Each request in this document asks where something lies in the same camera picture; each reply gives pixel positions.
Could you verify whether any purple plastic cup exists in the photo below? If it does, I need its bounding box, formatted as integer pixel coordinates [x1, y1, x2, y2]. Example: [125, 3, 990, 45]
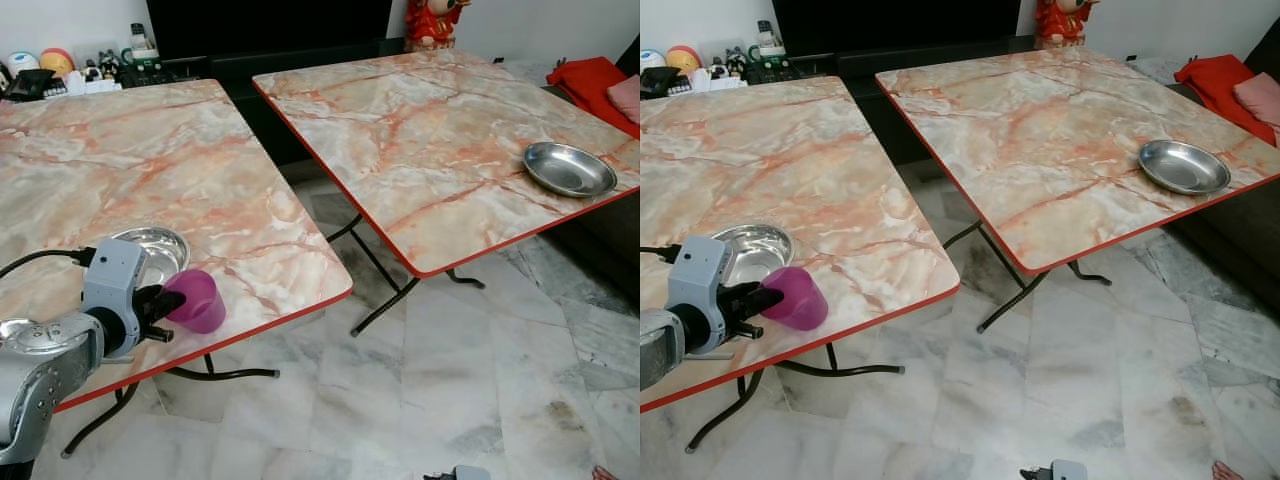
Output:
[164, 268, 228, 335]
[760, 265, 830, 332]

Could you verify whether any round steel plate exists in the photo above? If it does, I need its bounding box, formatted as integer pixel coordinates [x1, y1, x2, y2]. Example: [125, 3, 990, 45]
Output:
[1137, 138, 1233, 197]
[522, 141, 619, 200]
[109, 226, 191, 289]
[711, 223, 797, 287]

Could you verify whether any marble-print folding table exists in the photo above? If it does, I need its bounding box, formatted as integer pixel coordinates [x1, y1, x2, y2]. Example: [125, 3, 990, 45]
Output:
[874, 46, 1280, 335]
[0, 78, 355, 459]
[640, 74, 962, 454]
[251, 49, 641, 338]

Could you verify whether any dark sofa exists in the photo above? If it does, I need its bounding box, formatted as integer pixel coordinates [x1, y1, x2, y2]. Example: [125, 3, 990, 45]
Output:
[538, 35, 641, 306]
[1160, 18, 1280, 296]

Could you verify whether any white tray with figurines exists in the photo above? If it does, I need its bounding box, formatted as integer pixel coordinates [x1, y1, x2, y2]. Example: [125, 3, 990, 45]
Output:
[688, 54, 751, 94]
[58, 56, 124, 98]

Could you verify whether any pink pillow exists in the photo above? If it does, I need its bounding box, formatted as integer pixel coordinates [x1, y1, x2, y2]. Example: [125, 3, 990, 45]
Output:
[605, 74, 641, 127]
[1231, 71, 1280, 129]

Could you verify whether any black box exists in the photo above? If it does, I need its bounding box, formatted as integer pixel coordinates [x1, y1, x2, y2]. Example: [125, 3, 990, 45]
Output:
[3, 69, 48, 102]
[640, 66, 682, 100]

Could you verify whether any green mug with bottle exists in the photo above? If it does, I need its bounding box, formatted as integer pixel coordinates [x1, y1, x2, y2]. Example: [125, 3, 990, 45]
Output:
[121, 22, 162, 68]
[747, 19, 789, 64]

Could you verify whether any red cloth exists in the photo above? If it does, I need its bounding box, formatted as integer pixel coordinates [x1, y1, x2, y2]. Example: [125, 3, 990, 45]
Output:
[1174, 54, 1280, 148]
[545, 56, 641, 140]

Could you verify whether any black television screen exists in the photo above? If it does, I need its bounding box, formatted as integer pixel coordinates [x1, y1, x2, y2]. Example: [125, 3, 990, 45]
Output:
[771, 0, 1020, 58]
[145, 0, 394, 61]

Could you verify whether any red figurine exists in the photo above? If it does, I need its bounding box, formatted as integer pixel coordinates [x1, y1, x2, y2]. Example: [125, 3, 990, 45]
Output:
[1034, 0, 1102, 51]
[404, 0, 472, 54]

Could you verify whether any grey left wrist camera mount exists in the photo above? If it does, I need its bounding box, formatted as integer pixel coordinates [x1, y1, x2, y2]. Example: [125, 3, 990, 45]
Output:
[666, 235, 737, 355]
[81, 238, 150, 360]

